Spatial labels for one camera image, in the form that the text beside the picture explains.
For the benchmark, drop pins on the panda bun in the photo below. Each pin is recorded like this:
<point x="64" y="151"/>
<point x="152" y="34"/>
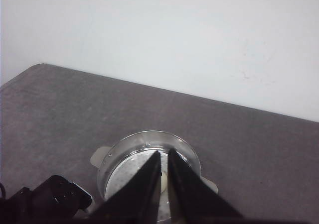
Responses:
<point x="163" y="182"/>

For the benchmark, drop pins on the stainless steel steamer pot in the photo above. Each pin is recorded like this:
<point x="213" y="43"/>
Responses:
<point x="117" y="164"/>

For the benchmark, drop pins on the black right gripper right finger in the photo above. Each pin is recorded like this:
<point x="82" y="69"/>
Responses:
<point x="191" y="201"/>

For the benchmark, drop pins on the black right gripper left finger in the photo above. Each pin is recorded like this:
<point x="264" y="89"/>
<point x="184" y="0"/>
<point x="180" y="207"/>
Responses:
<point x="138" y="201"/>

